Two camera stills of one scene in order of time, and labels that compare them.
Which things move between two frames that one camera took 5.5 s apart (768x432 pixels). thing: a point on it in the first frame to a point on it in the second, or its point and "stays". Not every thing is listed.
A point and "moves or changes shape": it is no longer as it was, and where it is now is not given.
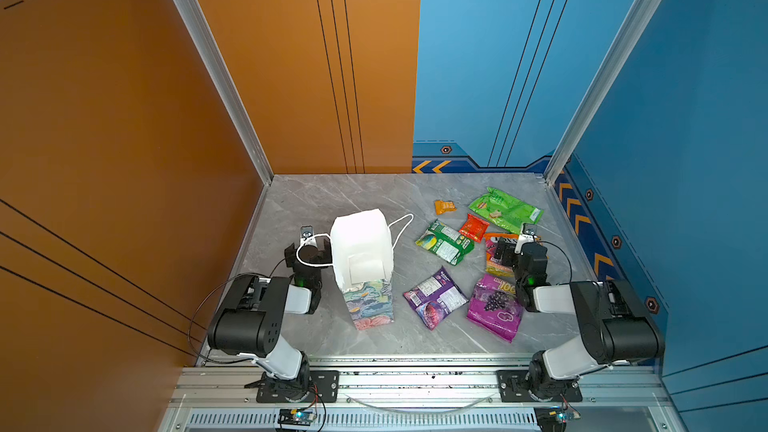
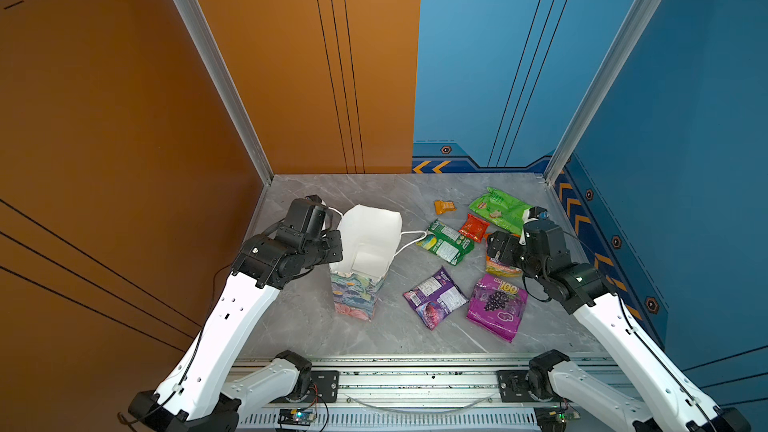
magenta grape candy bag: (495, 306) stays
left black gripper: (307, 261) to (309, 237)
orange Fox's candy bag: (493, 266) stays
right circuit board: (554, 418) stays
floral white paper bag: (362, 250) moves or changes shape
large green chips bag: (506, 211) stays
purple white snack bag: (435, 297) stays
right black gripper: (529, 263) to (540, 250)
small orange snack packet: (441, 207) stays
